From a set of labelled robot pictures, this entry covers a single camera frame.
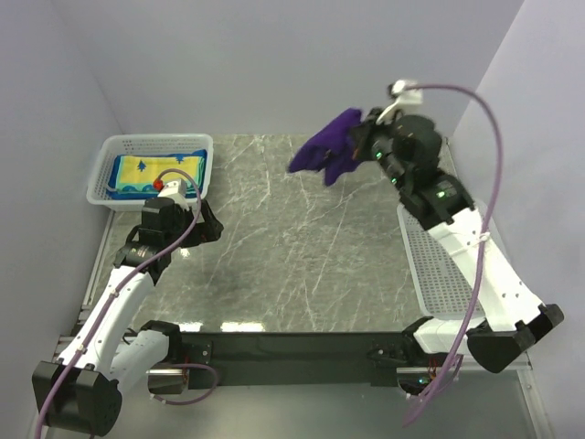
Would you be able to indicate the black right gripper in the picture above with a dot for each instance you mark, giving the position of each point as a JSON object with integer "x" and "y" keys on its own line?
{"x": 368, "y": 129}

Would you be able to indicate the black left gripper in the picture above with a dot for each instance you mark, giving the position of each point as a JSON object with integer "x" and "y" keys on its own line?
{"x": 205, "y": 231}

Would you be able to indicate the purple towel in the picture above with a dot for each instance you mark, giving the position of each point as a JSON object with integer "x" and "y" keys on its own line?
{"x": 331, "y": 150}

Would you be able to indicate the yellow teal patterned towel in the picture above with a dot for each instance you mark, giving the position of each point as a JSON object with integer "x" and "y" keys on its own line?
{"x": 157, "y": 174}

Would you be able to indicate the blue towel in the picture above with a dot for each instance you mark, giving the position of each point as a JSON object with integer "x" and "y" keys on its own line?
{"x": 114, "y": 192}

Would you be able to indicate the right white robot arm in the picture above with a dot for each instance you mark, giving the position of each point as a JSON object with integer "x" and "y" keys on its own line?
{"x": 514, "y": 319}

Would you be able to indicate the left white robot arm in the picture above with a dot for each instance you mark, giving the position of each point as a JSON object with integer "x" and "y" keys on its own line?
{"x": 82, "y": 389}

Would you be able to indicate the left white plastic basket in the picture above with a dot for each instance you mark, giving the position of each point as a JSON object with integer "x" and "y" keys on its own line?
{"x": 127, "y": 166}

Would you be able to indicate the white plastic basket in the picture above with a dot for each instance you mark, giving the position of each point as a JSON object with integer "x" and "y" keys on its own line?
{"x": 441, "y": 289}
{"x": 127, "y": 166}

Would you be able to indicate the right white plastic basket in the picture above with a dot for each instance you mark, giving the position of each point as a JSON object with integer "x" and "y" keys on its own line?
{"x": 441, "y": 289}

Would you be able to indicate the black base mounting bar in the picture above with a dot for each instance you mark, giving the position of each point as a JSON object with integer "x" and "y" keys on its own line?
{"x": 263, "y": 358}

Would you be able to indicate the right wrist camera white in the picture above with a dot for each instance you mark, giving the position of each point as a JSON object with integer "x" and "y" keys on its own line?
{"x": 405, "y": 96}

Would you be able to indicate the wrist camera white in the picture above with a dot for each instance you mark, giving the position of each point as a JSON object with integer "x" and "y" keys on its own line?
{"x": 405, "y": 96}
{"x": 176, "y": 191}

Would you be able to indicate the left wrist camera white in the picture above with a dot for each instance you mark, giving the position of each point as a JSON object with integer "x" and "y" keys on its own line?
{"x": 176, "y": 191}

